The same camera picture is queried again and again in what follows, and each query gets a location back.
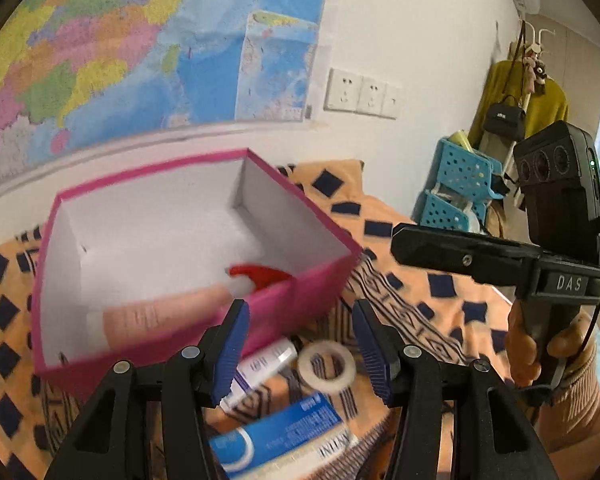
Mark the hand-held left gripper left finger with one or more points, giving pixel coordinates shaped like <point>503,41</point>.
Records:
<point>232,350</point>

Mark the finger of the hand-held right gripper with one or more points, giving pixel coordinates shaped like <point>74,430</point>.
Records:
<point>445,252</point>

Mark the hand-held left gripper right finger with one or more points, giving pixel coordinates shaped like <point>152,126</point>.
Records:
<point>372,355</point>

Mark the white tube with purple label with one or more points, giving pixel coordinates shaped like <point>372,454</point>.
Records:
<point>265,362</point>

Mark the white tape roll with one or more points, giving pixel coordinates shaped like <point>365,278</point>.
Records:
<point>304,367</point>

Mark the peach tube with red cap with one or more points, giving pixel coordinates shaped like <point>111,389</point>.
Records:
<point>155,317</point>

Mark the pink cardboard box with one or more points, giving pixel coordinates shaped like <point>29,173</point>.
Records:
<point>300,290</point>

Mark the blue and white medicine box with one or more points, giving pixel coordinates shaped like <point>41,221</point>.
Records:
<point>290,430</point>

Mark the person's right hand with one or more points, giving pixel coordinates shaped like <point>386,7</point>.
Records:
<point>519,352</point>

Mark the blue plastic basket rack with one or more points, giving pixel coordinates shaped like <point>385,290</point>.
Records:
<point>460,167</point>

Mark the yellow coat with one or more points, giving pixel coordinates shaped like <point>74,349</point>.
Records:
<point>550,105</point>

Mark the black handbag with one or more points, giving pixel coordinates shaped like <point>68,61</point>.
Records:
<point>502,120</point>

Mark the pale yellow object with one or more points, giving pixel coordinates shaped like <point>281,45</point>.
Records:
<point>461,141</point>

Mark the orange patterned blanket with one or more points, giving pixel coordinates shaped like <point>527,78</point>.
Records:
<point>350,180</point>

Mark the small plush toy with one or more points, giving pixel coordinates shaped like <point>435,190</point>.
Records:
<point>532,67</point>

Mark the white coat rack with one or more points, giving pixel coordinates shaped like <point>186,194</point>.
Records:
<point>535,50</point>

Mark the white wall socket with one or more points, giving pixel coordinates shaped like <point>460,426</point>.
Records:
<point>393,102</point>
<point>373,96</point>
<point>344,89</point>

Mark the colourful wall map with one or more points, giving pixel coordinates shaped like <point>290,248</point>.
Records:
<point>105,35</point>

